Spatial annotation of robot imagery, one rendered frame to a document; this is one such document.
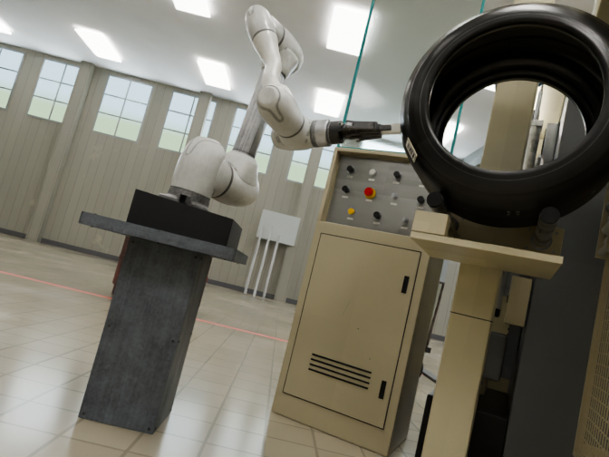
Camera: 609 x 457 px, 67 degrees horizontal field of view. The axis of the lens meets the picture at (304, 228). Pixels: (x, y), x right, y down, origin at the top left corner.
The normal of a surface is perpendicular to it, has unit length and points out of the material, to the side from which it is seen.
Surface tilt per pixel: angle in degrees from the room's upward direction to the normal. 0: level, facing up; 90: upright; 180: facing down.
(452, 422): 90
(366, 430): 90
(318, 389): 90
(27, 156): 90
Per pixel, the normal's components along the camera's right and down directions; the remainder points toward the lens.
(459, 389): -0.40, -0.21
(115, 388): 0.05, -0.11
